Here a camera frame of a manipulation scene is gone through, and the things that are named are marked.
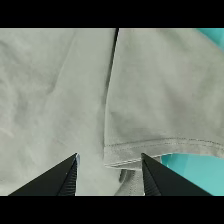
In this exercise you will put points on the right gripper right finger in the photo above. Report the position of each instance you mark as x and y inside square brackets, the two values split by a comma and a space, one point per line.
[163, 181]

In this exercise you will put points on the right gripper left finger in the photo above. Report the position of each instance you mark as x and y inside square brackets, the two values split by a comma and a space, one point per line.
[60, 180]

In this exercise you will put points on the grey T-shirt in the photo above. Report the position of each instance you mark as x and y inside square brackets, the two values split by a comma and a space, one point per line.
[100, 93]

